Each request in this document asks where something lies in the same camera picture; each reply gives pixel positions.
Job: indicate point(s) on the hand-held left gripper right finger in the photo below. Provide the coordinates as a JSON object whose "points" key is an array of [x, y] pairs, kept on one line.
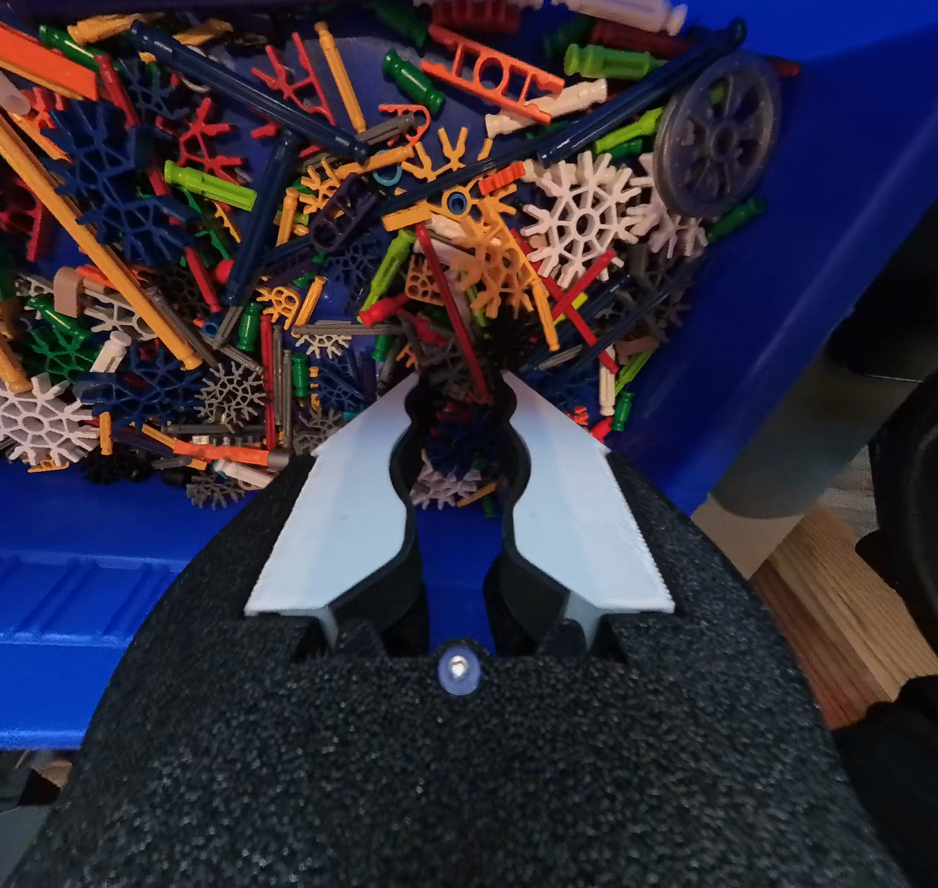
{"points": [[586, 521]]}

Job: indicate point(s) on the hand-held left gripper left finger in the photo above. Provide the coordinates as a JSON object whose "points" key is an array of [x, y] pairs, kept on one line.
{"points": [[330, 529]]}

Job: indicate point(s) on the pile of colourful construction pieces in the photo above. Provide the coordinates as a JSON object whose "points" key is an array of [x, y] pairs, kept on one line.
{"points": [[293, 206]]}

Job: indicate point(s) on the blue bin with square tag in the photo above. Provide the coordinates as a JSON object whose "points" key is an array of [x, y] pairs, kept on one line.
{"points": [[806, 8]]}

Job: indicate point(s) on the grey table leg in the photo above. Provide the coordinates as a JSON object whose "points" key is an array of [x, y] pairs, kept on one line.
{"points": [[791, 448]]}

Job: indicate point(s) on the black office chair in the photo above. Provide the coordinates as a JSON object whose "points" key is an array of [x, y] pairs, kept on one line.
{"points": [[901, 463]]}

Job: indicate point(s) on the dark grey wheel hub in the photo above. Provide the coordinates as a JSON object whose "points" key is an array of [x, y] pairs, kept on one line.
{"points": [[722, 136]]}

